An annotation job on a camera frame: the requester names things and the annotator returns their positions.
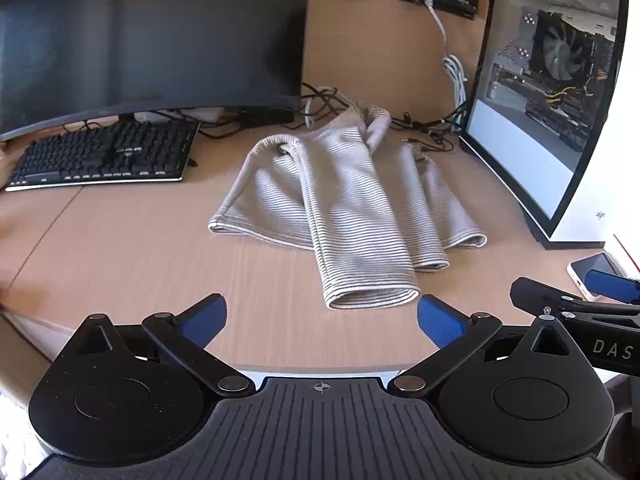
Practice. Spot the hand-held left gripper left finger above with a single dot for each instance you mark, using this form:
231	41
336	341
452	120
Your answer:
207	317

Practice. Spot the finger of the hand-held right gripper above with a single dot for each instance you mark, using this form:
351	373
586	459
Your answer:
612	285
535	292

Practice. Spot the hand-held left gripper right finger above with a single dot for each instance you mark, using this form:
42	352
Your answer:
440	320

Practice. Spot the grey striped garment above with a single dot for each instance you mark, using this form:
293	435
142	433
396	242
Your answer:
340	195

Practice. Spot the white smartphone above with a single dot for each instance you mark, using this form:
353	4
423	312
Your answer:
592	272

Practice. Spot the white red-edged paper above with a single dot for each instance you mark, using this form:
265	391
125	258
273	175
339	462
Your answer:
627	255

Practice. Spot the black computer keyboard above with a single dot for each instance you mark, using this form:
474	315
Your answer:
105	152

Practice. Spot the white power adapter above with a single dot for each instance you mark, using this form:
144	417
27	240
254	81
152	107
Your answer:
200	112

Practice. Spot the black curved computer monitor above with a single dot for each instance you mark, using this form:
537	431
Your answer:
150	35

